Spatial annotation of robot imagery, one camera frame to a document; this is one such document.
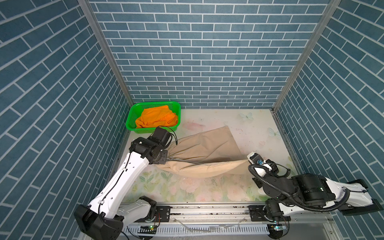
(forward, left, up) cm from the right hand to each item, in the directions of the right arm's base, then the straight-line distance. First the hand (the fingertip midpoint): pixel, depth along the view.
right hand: (247, 160), depth 62 cm
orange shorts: (+41, +55, -21) cm, 72 cm away
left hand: (+3, +41, -10) cm, 42 cm away
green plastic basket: (+46, +73, -20) cm, 88 cm away
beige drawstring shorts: (+15, +15, -25) cm, 33 cm away
